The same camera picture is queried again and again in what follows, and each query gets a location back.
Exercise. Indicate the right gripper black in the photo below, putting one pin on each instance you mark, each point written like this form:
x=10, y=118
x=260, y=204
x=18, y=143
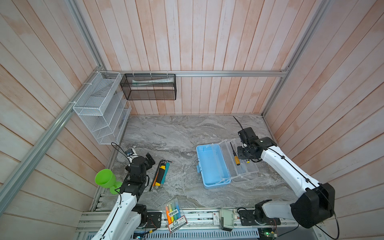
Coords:
x=240, y=155

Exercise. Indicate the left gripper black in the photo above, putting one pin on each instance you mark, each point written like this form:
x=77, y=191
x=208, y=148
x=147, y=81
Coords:
x=149, y=165

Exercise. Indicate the yellow black utility knife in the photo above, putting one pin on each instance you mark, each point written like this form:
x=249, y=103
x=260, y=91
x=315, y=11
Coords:
x=160, y=175

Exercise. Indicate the orange pencil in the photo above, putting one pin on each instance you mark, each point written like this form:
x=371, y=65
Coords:
x=154, y=180

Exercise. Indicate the blue plastic tool box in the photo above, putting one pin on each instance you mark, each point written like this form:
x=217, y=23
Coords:
x=218, y=166

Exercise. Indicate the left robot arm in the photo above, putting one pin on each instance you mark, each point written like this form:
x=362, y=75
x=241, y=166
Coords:
x=127, y=215

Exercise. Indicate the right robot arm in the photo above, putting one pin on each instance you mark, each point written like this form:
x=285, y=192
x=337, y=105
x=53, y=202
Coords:
x=316, y=201

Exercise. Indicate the highlighter marker pack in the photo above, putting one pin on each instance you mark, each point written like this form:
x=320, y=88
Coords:
x=175, y=216

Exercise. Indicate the green plastic cup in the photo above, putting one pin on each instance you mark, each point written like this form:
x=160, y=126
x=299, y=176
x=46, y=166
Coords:
x=107, y=179

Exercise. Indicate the white green electronic box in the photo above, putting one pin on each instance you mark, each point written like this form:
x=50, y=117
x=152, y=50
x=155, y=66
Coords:
x=226, y=220

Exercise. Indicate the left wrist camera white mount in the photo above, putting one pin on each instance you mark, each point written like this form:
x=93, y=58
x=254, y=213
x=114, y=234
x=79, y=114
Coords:
x=130, y=153

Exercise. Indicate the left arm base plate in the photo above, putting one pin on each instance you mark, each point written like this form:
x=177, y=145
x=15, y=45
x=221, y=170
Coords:
x=150, y=220

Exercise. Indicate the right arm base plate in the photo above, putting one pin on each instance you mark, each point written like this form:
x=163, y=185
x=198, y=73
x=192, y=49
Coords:
x=252, y=218

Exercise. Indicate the white wire mesh shelf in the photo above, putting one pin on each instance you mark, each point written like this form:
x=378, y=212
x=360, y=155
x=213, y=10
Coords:
x=103, y=109

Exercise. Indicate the black wire mesh basket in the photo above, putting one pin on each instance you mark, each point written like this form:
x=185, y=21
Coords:
x=149, y=87

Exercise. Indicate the aluminium front rail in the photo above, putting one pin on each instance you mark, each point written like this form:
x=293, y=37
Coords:
x=91, y=222

